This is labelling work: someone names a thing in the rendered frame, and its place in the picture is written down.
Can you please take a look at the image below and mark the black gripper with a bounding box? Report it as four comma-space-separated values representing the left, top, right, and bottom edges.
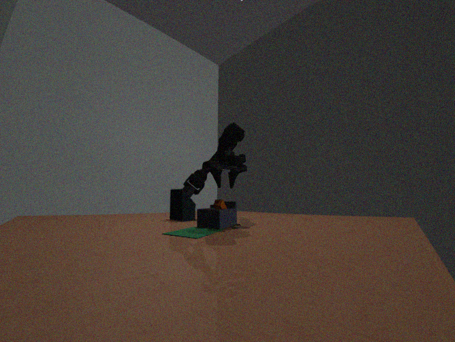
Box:
202, 149, 247, 189

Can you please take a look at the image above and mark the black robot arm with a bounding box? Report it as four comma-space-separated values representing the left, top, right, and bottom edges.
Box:
183, 123, 246, 197

